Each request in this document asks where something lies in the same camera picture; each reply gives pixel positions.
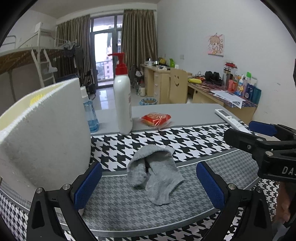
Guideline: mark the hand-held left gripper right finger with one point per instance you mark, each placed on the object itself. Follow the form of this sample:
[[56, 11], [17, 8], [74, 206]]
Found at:
[[210, 183]]

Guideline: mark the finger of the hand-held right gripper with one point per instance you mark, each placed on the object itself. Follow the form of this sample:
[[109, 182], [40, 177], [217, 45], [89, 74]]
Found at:
[[261, 126], [245, 139]]

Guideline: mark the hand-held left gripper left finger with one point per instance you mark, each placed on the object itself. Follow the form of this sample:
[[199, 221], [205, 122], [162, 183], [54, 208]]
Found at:
[[89, 183]]

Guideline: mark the grey sock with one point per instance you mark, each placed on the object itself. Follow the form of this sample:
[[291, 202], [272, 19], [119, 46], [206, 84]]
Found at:
[[159, 180]]

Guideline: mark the white felt basket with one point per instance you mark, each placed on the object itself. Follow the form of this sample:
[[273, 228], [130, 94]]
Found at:
[[46, 139]]

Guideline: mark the person's right hand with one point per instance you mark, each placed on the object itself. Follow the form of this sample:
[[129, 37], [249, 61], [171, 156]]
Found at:
[[283, 204]]

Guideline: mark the white remote control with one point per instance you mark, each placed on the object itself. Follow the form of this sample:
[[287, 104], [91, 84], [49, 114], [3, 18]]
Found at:
[[227, 117]]

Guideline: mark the row of toiletry bottles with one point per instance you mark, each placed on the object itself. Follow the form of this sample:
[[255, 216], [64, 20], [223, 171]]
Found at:
[[247, 90]]

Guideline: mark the printed paper sheets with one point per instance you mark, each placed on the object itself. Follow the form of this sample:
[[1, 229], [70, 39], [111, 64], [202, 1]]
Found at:
[[227, 98]]

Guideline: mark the houndstooth table mat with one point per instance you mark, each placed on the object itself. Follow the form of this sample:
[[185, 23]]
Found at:
[[185, 139]]

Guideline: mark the steel thermos bottle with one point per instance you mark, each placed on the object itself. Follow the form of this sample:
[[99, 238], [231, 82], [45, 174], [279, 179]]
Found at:
[[226, 76]]

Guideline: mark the wooden desk with patterned cover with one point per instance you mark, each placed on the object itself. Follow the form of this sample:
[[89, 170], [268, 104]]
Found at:
[[203, 92]]

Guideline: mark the blue spray bottle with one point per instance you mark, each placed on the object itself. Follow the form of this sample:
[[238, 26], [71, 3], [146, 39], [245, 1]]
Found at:
[[91, 115]]

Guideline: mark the black headphones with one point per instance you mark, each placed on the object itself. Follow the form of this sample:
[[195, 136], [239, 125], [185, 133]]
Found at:
[[212, 76]]

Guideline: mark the yellow cloth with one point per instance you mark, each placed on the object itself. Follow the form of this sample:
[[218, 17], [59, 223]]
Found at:
[[194, 80]]

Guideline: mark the red snack packet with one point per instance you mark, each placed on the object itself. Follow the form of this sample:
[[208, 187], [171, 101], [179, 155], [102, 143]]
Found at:
[[155, 118]]

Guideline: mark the white lotion pump bottle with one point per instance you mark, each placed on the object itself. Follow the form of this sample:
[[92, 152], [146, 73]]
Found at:
[[122, 104]]

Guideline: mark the wooden chair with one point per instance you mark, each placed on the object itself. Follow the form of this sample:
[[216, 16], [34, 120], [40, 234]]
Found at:
[[178, 85]]

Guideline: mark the black folding chair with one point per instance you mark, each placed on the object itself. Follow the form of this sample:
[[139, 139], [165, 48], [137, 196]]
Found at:
[[90, 81]]

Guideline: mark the wooden desk with drawers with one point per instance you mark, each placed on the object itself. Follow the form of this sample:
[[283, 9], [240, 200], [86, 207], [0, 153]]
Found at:
[[157, 81]]

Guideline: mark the green bottle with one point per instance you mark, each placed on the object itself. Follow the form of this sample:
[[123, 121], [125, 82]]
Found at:
[[171, 63]]

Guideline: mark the white jar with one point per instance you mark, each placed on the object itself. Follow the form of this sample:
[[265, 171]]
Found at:
[[143, 91]]

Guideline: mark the white bunk bed ladder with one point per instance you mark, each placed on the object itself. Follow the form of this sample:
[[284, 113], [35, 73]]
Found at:
[[44, 67]]

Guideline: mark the glass balcony door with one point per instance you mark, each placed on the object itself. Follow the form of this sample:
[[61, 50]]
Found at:
[[104, 51]]

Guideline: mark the hanging dark clothes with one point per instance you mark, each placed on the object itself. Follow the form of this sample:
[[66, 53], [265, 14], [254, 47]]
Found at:
[[69, 49]]

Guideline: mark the white metal bunk bed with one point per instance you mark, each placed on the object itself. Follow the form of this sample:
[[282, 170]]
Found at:
[[18, 58]]

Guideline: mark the brown curtain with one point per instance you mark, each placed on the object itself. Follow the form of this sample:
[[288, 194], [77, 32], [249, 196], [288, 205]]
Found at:
[[138, 39], [74, 32]]

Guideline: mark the white air conditioner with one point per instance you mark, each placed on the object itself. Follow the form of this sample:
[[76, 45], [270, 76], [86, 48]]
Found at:
[[45, 27]]

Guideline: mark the cartoon wall poster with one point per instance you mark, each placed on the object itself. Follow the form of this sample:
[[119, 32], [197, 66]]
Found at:
[[216, 45]]

